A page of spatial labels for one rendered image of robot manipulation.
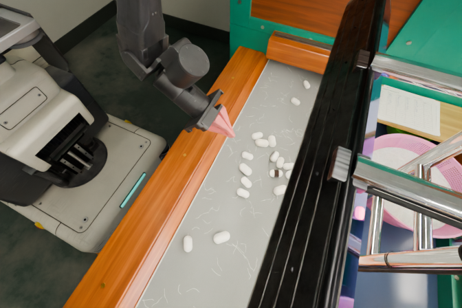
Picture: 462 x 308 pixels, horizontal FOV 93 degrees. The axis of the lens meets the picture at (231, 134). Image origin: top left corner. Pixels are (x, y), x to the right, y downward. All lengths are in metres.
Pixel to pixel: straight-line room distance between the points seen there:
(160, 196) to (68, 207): 0.75
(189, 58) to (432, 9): 0.58
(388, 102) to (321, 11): 0.34
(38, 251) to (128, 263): 1.10
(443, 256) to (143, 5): 0.49
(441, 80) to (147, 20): 0.39
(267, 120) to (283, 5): 0.35
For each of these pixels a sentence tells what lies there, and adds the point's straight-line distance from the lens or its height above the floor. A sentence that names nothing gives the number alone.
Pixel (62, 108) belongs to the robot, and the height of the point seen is 0.80.
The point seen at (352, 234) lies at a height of 1.10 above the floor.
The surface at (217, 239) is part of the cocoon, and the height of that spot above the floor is 0.76.
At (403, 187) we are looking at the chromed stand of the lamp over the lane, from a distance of 0.22.
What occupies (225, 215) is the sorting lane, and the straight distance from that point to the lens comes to 0.56.
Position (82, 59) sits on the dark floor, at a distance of 2.40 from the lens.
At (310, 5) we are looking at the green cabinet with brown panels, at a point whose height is 0.95.
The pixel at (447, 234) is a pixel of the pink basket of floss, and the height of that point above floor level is 0.76.
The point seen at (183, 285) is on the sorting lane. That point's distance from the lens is 0.56.
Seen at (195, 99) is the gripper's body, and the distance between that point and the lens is 0.44.
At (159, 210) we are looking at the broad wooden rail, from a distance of 0.56.
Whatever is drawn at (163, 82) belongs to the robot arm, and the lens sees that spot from 0.44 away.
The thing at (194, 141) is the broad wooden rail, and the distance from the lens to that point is 0.61.
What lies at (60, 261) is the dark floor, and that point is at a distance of 1.56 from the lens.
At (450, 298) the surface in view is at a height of 0.71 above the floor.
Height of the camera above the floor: 1.29
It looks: 59 degrees down
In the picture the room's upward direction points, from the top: straight up
